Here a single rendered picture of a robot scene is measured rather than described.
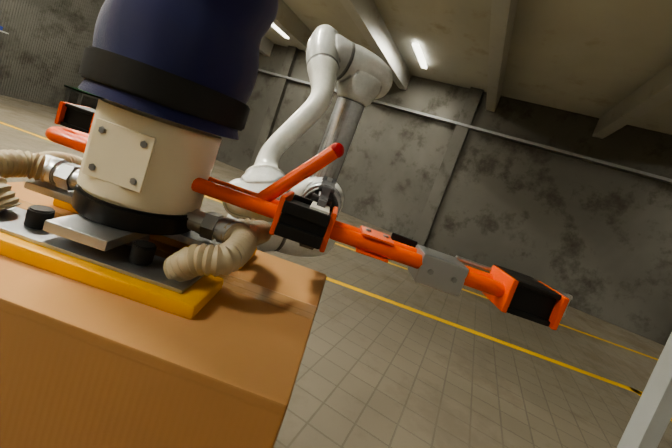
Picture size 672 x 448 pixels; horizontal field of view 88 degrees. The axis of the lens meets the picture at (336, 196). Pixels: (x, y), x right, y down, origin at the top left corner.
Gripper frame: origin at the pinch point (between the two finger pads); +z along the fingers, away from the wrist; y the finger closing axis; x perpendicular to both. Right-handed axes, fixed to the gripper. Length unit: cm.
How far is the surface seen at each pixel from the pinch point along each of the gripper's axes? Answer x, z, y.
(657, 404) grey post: -250, -157, 70
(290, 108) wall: 172, -1002, -106
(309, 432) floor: -32, -105, 120
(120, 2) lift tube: 30.5, 9.2, -19.2
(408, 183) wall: -198, -836, -14
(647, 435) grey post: -252, -157, 92
